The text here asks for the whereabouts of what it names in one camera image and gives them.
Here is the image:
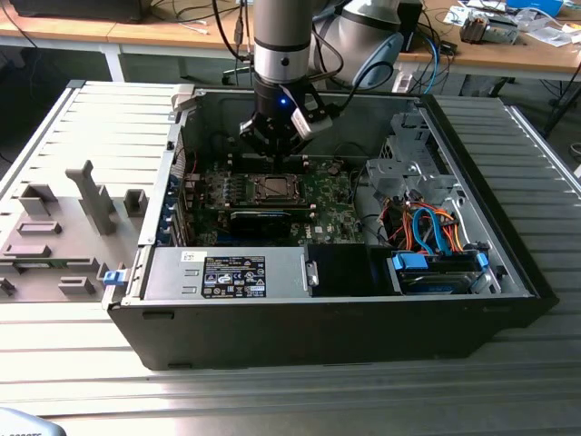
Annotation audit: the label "black plastic shroud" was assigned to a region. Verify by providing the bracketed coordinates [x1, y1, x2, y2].
[306, 243, 394, 297]

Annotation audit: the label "green motherboard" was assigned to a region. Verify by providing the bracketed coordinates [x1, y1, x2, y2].
[179, 154, 367, 249]

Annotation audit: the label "grey power supply unit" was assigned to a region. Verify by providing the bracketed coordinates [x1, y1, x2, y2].
[140, 247, 314, 301]

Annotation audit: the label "CPU cooler heatsink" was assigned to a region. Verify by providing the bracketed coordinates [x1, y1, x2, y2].
[458, 12, 521, 46]

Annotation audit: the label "CPU socket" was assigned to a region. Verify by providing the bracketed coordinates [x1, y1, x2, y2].
[252, 173, 304, 204]

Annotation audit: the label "black power supply label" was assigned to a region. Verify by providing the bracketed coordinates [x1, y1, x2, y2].
[202, 254, 269, 300]

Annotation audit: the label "silver metal drive cage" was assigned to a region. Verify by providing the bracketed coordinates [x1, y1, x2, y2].
[362, 111, 505, 292]

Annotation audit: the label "wooden desk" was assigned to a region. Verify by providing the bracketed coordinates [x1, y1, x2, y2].
[0, 0, 256, 84]
[394, 0, 581, 83]

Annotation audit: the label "hard disk in blue carrier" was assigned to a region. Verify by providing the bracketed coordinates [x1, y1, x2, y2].
[385, 252, 491, 296]

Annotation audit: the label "blue wire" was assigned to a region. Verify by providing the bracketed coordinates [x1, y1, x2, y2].
[410, 204, 448, 258]

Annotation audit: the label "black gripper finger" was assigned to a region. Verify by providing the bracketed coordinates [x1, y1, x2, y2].
[276, 126, 315, 168]
[238, 113, 279, 168]

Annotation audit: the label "grey parts rack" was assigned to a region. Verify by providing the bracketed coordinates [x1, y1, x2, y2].
[0, 159, 151, 303]

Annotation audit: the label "grey rounded device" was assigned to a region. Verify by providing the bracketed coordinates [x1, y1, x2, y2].
[0, 407, 63, 436]

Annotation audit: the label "metal socket cover frame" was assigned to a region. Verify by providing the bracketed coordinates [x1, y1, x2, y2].
[255, 174, 303, 203]

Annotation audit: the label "black office chair base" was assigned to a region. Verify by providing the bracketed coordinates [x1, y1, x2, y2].
[221, 63, 255, 88]

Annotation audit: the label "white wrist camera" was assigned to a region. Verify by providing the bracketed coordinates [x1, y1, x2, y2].
[290, 93, 335, 140]

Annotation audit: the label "blue box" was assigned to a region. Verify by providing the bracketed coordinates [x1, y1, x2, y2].
[506, 0, 565, 15]

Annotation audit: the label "black PC case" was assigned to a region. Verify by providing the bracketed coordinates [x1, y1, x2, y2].
[102, 85, 559, 372]

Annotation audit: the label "grey case handle latch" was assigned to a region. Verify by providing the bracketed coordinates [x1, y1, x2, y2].
[170, 84, 197, 123]

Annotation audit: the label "red orange wire bundle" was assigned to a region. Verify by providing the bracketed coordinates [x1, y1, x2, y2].
[380, 202, 412, 244]

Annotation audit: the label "white paper documents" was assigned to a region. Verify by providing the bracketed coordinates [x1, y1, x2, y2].
[521, 15, 581, 49]

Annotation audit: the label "white plastic item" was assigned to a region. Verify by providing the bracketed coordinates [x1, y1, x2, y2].
[390, 71, 415, 94]

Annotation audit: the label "black graphics card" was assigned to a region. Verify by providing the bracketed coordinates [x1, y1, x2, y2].
[226, 208, 294, 240]

